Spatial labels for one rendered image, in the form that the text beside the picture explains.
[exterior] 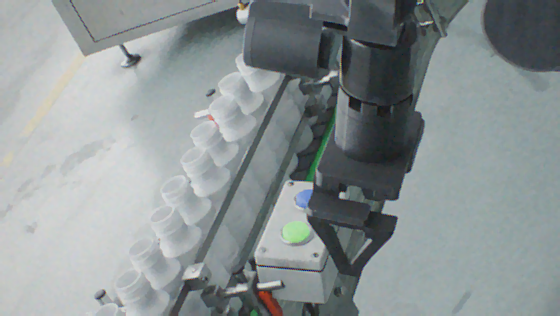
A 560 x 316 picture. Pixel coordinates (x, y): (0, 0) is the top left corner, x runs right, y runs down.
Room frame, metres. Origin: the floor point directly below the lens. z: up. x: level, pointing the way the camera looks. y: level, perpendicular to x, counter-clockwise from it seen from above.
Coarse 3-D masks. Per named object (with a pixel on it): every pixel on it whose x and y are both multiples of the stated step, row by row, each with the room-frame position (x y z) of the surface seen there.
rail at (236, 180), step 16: (288, 80) 1.59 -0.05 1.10; (272, 112) 1.52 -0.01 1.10; (304, 112) 1.59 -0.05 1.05; (304, 128) 1.57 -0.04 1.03; (256, 144) 1.45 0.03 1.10; (288, 160) 1.50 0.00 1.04; (240, 176) 1.39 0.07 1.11; (272, 192) 1.43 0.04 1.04; (224, 208) 1.34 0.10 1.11; (256, 224) 1.37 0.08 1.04; (208, 240) 1.28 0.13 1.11; (240, 256) 1.32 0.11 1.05; (176, 304) 1.18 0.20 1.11
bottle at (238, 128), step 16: (224, 96) 1.51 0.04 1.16; (224, 112) 1.48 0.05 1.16; (240, 112) 1.49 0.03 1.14; (224, 128) 1.48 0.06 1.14; (240, 128) 1.47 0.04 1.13; (256, 128) 1.48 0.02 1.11; (240, 144) 1.47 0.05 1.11; (256, 160) 1.47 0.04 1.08; (272, 160) 1.48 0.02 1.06; (256, 176) 1.47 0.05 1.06; (272, 176) 1.47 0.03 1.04; (288, 176) 1.49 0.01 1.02
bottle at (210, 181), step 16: (192, 160) 1.41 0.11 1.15; (208, 160) 1.38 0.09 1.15; (192, 176) 1.38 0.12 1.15; (208, 176) 1.38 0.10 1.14; (224, 176) 1.38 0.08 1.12; (208, 192) 1.37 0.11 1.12; (224, 192) 1.37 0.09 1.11; (240, 192) 1.39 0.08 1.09; (240, 208) 1.37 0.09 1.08; (240, 224) 1.37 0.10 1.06; (240, 240) 1.37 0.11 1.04; (256, 240) 1.37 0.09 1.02
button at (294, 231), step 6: (294, 222) 1.20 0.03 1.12; (300, 222) 1.20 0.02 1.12; (288, 228) 1.19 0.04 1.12; (294, 228) 1.19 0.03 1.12; (300, 228) 1.18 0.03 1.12; (306, 228) 1.18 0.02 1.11; (282, 234) 1.19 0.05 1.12; (288, 234) 1.18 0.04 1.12; (294, 234) 1.18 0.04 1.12; (300, 234) 1.18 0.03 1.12; (306, 234) 1.18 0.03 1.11; (294, 240) 1.17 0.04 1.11
